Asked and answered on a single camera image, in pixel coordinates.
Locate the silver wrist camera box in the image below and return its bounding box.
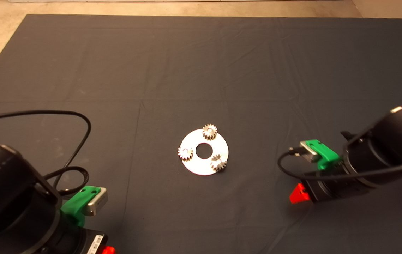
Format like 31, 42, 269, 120
300, 140, 319, 163
84, 188, 108, 216

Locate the green left camera mount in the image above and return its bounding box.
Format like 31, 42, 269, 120
61, 186, 101, 227

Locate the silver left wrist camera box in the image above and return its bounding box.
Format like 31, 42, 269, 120
84, 188, 108, 216

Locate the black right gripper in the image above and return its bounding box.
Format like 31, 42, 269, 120
290, 170, 371, 204

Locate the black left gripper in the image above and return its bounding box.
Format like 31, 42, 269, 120
80, 229, 116, 254

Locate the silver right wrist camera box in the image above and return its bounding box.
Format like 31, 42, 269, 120
300, 140, 319, 163

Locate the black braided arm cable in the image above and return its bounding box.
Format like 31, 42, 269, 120
44, 167, 90, 196

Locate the small steel planetary gear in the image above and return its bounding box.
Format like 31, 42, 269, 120
178, 146, 193, 161
202, 123, 218, 140
210, 154, 228, 172

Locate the round metal carrier plate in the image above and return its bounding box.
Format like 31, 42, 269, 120
180, 128, 229, 176

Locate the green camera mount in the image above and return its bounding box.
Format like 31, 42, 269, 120
308, 140, 341, 170
61, 186, 101, 227

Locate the thin black left camera cable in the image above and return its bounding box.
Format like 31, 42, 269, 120
0, 110, 92, 187

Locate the green right camera mount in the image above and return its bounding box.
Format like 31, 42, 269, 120
308, 140, 341, 170

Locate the dark grey table cloth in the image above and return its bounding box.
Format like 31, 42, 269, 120
0, 14, 402, 254

